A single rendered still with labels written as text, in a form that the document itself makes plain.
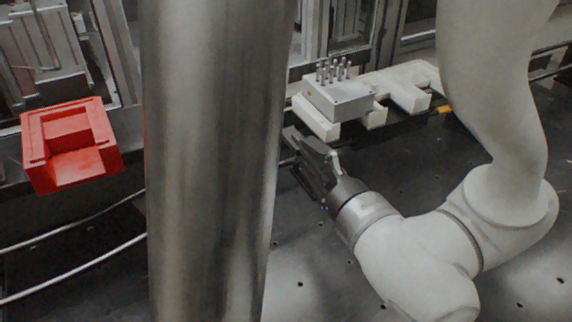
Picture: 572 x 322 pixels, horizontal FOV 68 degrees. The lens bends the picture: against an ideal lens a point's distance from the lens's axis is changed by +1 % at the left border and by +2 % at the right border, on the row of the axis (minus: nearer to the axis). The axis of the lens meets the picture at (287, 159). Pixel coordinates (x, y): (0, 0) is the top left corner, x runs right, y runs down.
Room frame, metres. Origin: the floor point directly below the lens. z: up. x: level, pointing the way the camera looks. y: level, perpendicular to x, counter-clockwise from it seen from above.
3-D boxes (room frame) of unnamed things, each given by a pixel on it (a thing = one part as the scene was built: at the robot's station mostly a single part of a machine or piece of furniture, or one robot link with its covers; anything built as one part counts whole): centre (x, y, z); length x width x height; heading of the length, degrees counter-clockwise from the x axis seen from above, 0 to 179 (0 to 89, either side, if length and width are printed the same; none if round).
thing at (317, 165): (0.55, -0.05, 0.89); 0.11 x 0.04 x 0.01; 27
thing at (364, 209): (0.42, -0.12, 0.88); 0.09 x 0.06 x 0.09; 117
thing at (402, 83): (0.80, -0.20, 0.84); 0.36 x 0.14 x 0.10; 118
